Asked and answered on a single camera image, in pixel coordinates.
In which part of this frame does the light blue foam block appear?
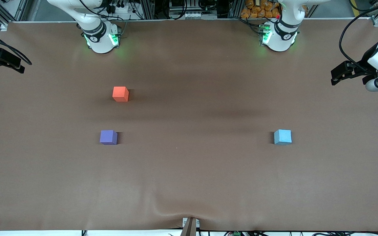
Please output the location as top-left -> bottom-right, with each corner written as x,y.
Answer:
274,129 -> 292,146

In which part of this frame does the orange foam block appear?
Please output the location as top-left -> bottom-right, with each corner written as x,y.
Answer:
112,86 -> 130,102

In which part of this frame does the purple foam block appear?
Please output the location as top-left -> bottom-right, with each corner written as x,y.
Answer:
99,130 -> 118,145

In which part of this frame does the pile of orange packets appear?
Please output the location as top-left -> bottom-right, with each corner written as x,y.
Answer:
241,0 -> 282,19

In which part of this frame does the white power strip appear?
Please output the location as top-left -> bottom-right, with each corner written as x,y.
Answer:
169,10 -> 218,20

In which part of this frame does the brown table cover sheet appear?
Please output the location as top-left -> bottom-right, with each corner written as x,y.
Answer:
0,18 -> 378,232

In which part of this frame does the metal table edge clamp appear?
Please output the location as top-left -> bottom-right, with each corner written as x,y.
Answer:
181,217 -> 200,236

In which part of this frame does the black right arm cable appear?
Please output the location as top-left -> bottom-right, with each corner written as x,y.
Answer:
0,27 -> 32,66

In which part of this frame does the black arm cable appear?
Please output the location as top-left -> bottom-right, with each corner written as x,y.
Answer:
0,27 -> 32,66
339,0 -> 378,70

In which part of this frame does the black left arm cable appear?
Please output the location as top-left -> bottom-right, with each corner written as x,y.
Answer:
339,0 -> 378,70

